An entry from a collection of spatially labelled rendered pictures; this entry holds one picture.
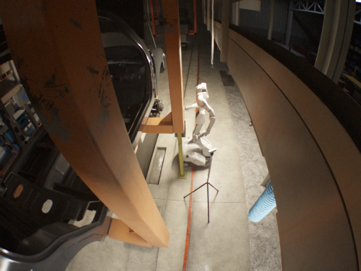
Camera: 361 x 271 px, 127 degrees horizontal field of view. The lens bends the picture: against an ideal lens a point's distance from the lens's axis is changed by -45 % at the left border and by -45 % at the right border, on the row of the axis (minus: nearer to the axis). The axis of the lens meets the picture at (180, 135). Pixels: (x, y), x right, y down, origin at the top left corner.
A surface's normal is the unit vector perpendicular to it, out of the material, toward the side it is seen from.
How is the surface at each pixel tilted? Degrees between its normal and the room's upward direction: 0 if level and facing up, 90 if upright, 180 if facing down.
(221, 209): 0
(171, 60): 90
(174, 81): 90
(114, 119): 90
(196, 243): 0
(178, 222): 0
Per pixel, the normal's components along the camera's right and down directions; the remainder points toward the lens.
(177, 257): -0.04, -0.73
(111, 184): -0.11, 0.68
